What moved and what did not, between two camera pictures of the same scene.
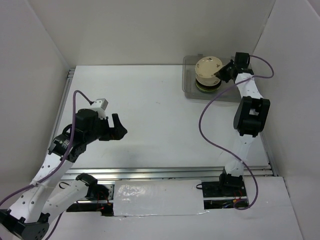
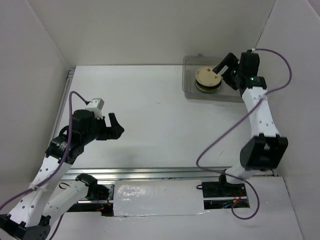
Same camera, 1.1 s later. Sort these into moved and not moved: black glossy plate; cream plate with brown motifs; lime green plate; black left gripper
Moved: cream plate with brown motifs
Not moved: black glossy plate; black left gripper; lime green plate
